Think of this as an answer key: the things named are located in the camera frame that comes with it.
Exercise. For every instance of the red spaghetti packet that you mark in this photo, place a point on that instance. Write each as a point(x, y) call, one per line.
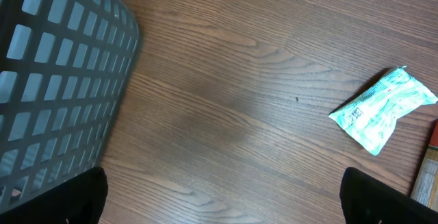
point(425, 187)

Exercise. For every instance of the grey plastic shopping basket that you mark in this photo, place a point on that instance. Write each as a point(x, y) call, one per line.
point(65, 65)

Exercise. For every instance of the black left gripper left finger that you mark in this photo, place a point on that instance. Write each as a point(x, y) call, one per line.
point(79, 200)

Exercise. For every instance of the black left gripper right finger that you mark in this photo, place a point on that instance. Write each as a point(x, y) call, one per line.
point(367, 200)

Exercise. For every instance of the teal tissue packet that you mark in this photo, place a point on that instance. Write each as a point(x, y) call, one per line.
point(371, 117)

